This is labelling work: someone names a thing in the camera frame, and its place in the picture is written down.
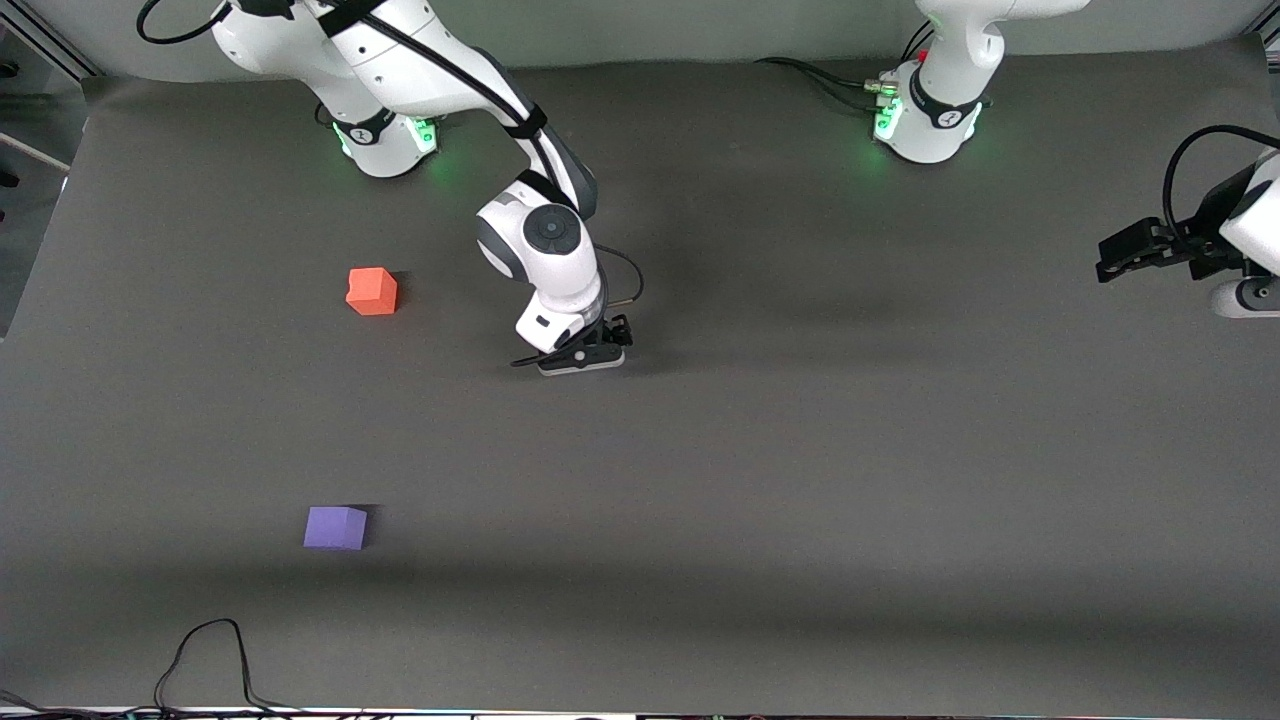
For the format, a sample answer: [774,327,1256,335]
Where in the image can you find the purple foam block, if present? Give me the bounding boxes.
[303,506,369,552]

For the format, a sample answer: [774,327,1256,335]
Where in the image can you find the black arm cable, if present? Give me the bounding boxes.
[136,0,647,368]
[1162,124,1280,253]

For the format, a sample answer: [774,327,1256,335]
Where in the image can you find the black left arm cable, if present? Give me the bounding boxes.
[1162,124,1280,253]

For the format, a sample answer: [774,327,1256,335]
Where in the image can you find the black cable on table edge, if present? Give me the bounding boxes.
[0,618,331,720]

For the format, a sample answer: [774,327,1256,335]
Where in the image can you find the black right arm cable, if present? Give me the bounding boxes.
[136,0,647,368]

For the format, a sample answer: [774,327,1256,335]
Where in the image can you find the black left base cable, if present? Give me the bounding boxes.
[754,56,897,113]

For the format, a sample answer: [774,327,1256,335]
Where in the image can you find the dark grey table mat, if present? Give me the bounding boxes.
[0,35,1280,717]

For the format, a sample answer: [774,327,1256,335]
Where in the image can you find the orange foam block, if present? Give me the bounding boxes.
[345,267,399,317]

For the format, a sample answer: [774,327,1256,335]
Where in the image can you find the aluminium frame rail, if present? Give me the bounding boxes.
[0,0,103,81]

